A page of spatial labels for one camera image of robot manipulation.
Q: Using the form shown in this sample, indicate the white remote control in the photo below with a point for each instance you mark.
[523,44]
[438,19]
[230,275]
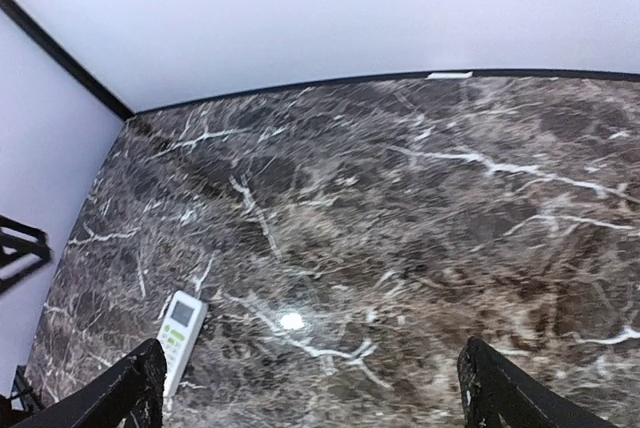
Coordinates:
[177,335]

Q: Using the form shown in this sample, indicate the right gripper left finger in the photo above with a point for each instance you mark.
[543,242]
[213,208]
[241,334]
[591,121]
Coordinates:
[129,394]

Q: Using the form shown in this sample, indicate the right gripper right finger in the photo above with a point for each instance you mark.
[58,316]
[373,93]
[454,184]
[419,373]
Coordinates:
[496,392]

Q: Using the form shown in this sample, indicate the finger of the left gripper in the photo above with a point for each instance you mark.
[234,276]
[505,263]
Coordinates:
[25,245]

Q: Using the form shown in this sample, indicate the left black frame post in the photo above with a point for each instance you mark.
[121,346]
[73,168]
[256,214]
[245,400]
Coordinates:
[64,60]

